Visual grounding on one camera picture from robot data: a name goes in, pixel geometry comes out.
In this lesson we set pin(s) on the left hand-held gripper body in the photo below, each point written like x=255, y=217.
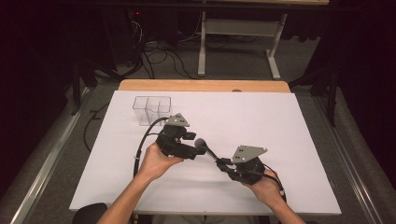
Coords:
x=174, y=146

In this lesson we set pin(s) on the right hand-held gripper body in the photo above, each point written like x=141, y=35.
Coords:
x=247, y=171

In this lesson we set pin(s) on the clear plastic organizer box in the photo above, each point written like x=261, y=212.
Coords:
x=149, y=107

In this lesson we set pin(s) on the person's left hand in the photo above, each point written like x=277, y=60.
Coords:
x=155, y=163

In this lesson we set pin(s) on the person's right hand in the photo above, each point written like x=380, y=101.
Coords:
x=266, y=189

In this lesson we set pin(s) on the white table sheet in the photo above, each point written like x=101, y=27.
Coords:
x=218, y=118

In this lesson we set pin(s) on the black stool seat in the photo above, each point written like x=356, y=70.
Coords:
x=88, y=214

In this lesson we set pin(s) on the black stand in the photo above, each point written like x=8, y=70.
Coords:
x=76, y=87
x=332, y=96

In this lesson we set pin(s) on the metal floor rail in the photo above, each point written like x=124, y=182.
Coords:
x=49, y=155
x=345, y=161

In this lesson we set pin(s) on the white metal desk frame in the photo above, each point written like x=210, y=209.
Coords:
x=239, y=27

